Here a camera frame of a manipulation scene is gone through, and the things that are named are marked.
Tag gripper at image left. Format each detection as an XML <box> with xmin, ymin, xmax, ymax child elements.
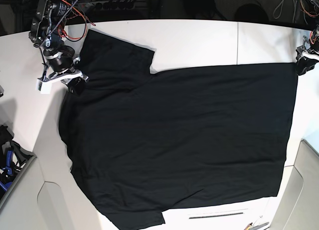
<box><xmin>38</xmin><ymin>45</ymin><xmax>89</xmax><ymax>96</ymax></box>

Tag grey partition panel right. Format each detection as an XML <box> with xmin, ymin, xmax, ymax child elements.
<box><xmin>270</xmin><ymin>140</ymin><xmax>319</xmax><ymax>230</ymax></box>

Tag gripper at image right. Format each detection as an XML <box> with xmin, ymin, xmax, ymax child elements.
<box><xmin>296</xmin><ymin>35</ymin><xmax>319</xmax><ymax>76</ymax></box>

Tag grey partition panel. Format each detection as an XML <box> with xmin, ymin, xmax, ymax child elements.
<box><xmin>270</xmin><ymin>140</ymin><xmax>319</xmax><ymax>230</ymax></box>
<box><xmin>0</xmin><ymin>157</ymin><xmax>102</xmax><ymax>230</ymax></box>

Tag black T-shirt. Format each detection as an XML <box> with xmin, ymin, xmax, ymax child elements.
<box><xmin>59</xmin><ymin>30</ymin><xmax>298</xmax><ymax>230</ymax></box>

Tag grey partition panel left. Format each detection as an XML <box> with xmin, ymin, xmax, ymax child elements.
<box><xmin>0</xmin><ymin>157</ymin><xmax>102</xmax><ymax>230</ymax></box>

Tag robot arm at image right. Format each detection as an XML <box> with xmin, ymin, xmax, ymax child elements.
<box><xmin>296</xmin><ymin>0</ymin><xmax>319</xmax><ymax>76</ymax></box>

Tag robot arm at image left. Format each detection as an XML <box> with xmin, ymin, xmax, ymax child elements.
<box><xmin>28</xmin><ymin>0</ymin><xmax>89</xmax><ymax>95</ymax></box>

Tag grey looped cable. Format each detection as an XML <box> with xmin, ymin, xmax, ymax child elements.
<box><xmin>273</xmin><ymin>0</ymin><xmax>300</xmax><ymax>21</ymax></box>

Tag yellow and grey pens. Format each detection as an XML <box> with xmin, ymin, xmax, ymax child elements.
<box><xmin>244</xmin><ymin>222</ymin><xmax>270</xmax><ymax>230</ymax></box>

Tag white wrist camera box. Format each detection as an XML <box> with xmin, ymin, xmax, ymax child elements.
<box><xmin>36</xmin><ymin>78</ymin><xmax>53</xmax><ymax>95</ymax></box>

